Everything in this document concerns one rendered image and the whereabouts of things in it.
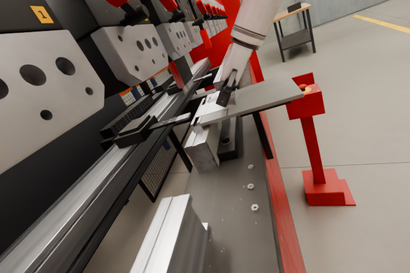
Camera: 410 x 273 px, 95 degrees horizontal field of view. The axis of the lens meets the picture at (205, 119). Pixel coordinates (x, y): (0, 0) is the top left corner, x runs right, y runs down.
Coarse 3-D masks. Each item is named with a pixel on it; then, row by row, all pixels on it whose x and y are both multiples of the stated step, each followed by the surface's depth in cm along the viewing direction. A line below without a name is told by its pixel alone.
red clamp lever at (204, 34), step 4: (196, 20) 61; (200, 20) 61; (192, 24) 62; (196, 24) 62; (200, 24) 62; (200, 28) 62; (200, 32) 62; (204, 32) 62; (204, 36) 63; (208, 36) 63; (204, 40) 63; (208, 40) 63; (204, 44) 64; (208, 44) 64; (208, 48) 65
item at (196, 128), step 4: (204, 100) 69; (208, 100) 66; (200, 104) 65; (196, 112) 60; (192, 120) 55; (196, 120) 56; (192, 124) 53; (196, 124) 54; (192, 128) 54; (196, 128) 53; (200, 128) 53; (196, 132) 54
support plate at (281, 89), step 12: (264, 84) 58; (276, 84) 54; (288, 84) 50; (240, 96) 57; (252, 96) 53; (264, 96) 50; (276, 96) 47; (288, 96) 44; (300, 96) 43; (240, 108) 49; (252, 108) 47; (204, 120) 52; (216, 120) 50
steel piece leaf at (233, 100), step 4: (236, 88) 58; (236, 92) 56; (232, 96) 59; (236, 96) 54; (232, 100) 56; (236, 100) 53; (212, 104) 60; (216, 104) 58; (228, 104) 54; (232, 104) 53; (236, 104) 52; (208, 108) 58; (212, 108) 57; (216, 108) 55; (220, 108) 54; (224, 108) 53; (208, 112) 55; (212, 112) 54
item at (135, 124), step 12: (132, 120) 70; (144, 120) 64; (156, 120) 69; (168, 120) 63; (180, 120) 59; (120, 132) 62; (132, 132) 61; (144, 132) 61; (120, 144) 62; (132, 144) 61
